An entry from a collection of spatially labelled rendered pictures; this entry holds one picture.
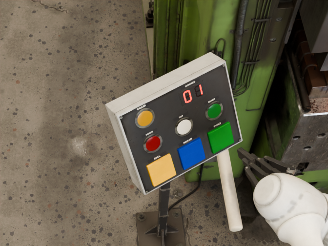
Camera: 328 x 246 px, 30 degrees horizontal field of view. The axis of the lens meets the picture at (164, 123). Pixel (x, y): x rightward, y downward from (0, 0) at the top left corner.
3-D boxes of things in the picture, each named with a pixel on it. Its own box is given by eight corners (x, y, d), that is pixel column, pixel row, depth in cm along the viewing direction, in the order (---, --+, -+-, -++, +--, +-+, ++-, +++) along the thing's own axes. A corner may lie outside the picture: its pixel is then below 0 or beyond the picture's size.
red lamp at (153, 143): (161, 151, 167) (162, 144, 163) (144, 153, 167) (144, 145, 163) (160, 141, 168) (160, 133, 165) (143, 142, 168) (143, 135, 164)
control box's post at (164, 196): (166, 236, 266) (177, 111, 172) (157, 237, 266) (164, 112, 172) (165, 228, 268) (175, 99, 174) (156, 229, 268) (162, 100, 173)
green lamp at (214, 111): (222, 118, 172) (224, 111, 169) (206, 120, 172) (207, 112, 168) (220, 109, 174) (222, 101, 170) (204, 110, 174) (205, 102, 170)
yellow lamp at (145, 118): (153, 126, 162) (154, 118, 158) (136, 128, 162) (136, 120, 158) (153, 116, 164) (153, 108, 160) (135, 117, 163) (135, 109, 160)
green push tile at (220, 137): (234, 143, 179) (230, 122, 175) (213, 154, 176) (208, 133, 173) (231, 140, 180) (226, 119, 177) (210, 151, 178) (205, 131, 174)
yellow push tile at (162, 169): (176, 174, 173) (170, 154, 169) (154, 187, 172) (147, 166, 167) (174, 171, 175) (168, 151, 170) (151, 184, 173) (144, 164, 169)
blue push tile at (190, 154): (206, 158, 176) (201, 137, 172) (184, 171, 174) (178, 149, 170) (203, 155, 177) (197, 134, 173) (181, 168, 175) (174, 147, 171)
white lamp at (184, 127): (192, 134, 170) (193, 127, 166) (175, 136, 169) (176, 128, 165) (191, 125, 171) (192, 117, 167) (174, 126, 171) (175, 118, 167)
